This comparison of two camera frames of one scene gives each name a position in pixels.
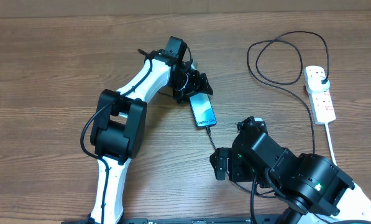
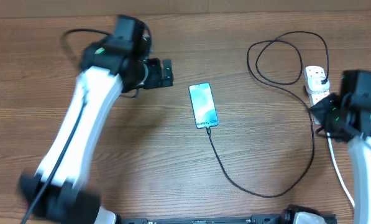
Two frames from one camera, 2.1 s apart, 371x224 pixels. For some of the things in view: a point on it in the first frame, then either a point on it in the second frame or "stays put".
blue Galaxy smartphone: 203,111 stays put
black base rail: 174,219 stays put
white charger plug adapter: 314,84 stays put
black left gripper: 197,83 to 155,79
